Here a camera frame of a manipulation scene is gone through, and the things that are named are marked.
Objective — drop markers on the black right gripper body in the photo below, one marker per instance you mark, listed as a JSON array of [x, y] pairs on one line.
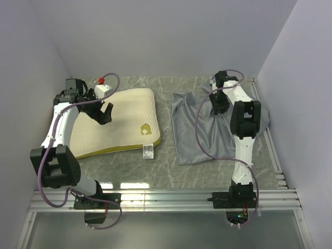
[[218, 100]]

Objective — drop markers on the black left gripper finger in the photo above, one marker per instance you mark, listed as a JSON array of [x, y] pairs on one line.
[[108, 113], [100, 117]]

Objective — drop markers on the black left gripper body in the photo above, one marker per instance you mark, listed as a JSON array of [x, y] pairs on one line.
[[95, 106]]

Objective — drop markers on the cream quilted pillow yellow edge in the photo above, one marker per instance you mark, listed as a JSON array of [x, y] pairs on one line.
[[134, 124]]

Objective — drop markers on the grey pillowcase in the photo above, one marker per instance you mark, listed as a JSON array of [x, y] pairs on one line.
[[196, 127]]

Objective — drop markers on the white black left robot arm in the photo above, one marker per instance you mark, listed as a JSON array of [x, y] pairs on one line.
[[54, 163]]

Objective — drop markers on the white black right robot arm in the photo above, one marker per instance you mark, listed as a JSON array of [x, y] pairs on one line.
[[244, 126]]

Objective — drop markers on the white pillow care label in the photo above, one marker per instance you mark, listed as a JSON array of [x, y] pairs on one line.
[[148, 151]]

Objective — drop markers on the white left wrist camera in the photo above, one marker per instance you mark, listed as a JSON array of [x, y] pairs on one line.
[[102, 90]]

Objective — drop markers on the aluminium front rail frame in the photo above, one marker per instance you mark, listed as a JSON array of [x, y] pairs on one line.
[[167, 200]]

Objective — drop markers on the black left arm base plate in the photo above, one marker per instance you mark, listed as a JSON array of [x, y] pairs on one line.
[[113, 201]]

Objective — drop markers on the aluminium right side rail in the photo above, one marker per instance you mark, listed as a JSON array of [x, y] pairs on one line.
[[266, 163]]

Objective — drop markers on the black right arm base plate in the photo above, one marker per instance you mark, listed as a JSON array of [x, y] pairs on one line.
[[220, 201]]

